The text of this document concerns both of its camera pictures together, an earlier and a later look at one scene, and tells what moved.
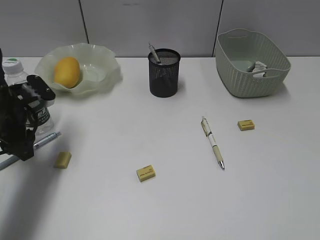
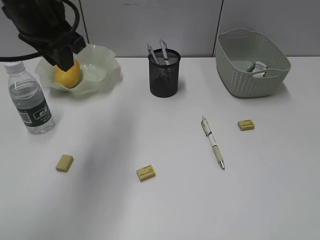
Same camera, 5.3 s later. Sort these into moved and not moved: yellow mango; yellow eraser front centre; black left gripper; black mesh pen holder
Moved: black left gripper
Not moved: yellow mango; black mesh pen holder; yellow eraser front centre
